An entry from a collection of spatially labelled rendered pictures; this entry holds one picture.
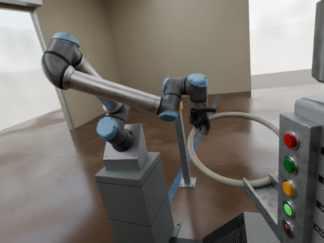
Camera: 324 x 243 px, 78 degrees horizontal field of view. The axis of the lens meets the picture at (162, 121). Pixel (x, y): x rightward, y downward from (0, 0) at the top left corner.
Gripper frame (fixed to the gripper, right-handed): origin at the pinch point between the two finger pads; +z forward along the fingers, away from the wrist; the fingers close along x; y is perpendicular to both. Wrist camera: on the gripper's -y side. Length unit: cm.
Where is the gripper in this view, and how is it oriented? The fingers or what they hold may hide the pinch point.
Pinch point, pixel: (203, 131)
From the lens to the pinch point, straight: 123.4
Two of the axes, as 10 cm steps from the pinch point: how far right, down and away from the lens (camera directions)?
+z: 1.6, 7.7, 6.1
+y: -8.1, 4.6, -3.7
